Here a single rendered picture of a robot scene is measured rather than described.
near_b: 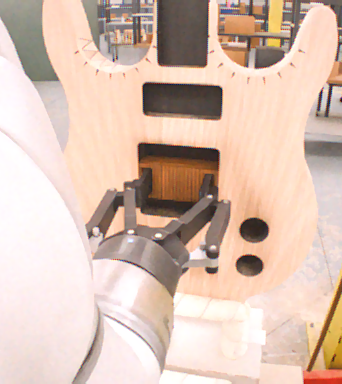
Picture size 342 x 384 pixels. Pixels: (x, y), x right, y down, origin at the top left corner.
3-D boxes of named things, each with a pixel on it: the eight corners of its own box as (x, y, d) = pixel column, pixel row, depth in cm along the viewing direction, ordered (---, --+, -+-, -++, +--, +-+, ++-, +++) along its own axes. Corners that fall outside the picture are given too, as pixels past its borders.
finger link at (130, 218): (142, 269, 35) (127, 271, 35) (135, 210, 45) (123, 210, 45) (140, 235, 33) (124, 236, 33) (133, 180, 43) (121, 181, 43)
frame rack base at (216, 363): (251, 365, 73) (263, 307, 65) (247, 433, 60) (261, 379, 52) (123, 346, 78) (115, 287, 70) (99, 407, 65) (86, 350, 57)
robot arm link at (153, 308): (163, 407, 25) (180, 345, 30) (161, 321, 21) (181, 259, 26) (48, 379, 27) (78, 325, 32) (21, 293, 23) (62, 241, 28)
